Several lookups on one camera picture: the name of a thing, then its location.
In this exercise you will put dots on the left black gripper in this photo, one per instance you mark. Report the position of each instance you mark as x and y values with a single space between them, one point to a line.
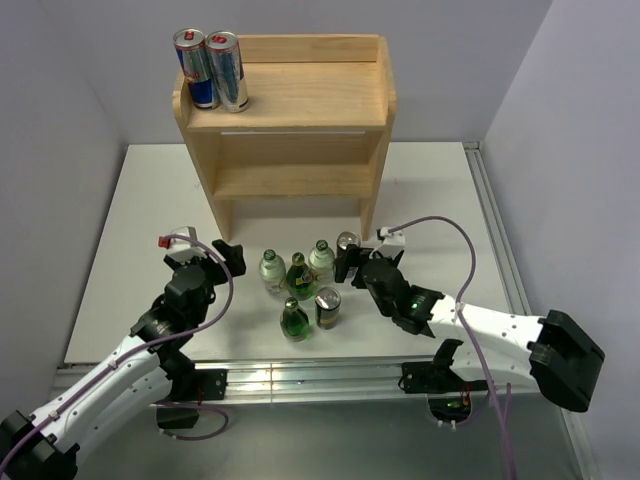
221 276

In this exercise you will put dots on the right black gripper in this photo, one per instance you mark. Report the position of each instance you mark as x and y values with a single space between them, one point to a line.
354 256

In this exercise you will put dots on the black yellow can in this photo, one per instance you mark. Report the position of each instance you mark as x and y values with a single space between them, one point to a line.
327 307
347 243

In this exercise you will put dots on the clear soda bottle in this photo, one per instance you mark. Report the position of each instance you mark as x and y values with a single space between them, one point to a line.
321 262
272 271

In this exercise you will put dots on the green bottle with label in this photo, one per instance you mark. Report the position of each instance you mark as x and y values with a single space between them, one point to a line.
300 280

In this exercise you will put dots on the dark green glass bottle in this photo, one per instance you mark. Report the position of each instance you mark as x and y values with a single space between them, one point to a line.
294 321

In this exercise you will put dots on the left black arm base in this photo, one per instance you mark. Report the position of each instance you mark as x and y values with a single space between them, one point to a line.
198 387

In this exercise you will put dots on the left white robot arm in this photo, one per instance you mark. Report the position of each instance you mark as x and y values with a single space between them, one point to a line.
33 444

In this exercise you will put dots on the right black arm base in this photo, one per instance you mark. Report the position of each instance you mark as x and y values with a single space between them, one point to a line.
452 402

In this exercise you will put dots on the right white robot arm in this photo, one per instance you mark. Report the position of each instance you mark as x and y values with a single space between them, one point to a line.
478 347

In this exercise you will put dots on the wooden two-tier shelf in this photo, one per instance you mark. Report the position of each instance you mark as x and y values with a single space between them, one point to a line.
319 122

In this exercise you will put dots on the silver blue energy can right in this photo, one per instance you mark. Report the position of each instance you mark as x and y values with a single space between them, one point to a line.
224 52

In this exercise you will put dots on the blue silver energy can left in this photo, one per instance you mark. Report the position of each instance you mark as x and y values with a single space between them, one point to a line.
190 48

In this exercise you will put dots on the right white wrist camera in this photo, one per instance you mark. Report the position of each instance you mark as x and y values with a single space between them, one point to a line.
390 244

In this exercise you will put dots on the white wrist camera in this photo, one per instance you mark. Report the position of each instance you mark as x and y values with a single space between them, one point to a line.
178 249
390 244

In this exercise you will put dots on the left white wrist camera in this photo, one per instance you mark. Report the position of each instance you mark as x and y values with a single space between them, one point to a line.
178 249

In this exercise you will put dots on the aluminium front rail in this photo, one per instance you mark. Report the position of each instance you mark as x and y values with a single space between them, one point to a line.
342 380

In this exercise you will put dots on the aluminium side rail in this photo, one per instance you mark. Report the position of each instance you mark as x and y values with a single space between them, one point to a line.
517 298

